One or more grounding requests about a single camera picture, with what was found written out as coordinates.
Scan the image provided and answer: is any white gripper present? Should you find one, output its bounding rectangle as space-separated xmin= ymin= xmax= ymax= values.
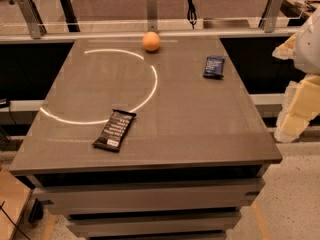
xmin=272 ymin=14 xmax=320 ymax=143

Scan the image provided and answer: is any blue rxbar wrapper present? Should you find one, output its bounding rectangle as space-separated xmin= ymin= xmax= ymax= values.
xmin=203 ymin=56 xmax=225 ymax=79

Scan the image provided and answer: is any black rxbar wrapper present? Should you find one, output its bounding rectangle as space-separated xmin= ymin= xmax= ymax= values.
xmin=92 ymin=109 xmax=136 ymax=152

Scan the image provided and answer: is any orange fruit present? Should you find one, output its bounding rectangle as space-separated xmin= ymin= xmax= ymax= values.
xmin=142 ymin=32 xmax=160 ymax=52

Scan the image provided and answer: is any grey table drawer unit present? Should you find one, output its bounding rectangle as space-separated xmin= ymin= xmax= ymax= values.
xmin=34 ymin=168 xmax=265 ymax=240

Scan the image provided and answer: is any wooden box at left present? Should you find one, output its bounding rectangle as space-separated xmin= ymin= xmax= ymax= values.
xmin=0 ymin=169 xmax=31 ymax=240

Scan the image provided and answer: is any clear acrylic barrier rail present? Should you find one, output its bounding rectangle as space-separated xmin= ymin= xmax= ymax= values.
xmin=0 ymin=16 xmax=306 ymax=37

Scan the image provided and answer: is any right metal bracket post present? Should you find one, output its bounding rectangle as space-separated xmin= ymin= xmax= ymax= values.
xmin=262 ymin=0 xmax=283 ymax=33

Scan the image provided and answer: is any metal bracket post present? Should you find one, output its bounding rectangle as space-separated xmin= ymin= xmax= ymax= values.
xmin=16 ymin=0 xmax=47 ymax=39
xmin=146 ymin=0 xmax=158 ymax=32
xmin=262 ymin=0 xmax=283 ymax=33

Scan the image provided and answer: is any black hanging cable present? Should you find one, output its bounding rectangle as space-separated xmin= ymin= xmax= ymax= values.
xmin=184 ymin=0 xmax=198 ymax=30

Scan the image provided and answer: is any middle metal bracket post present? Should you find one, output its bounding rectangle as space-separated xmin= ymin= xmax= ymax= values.
xmin=146 ymin=0 xmax=158 ymax=32

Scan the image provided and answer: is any left metal bracket post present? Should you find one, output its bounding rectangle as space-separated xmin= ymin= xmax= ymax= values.
xmin=16 ymin=0 xmax=47 ymax=39

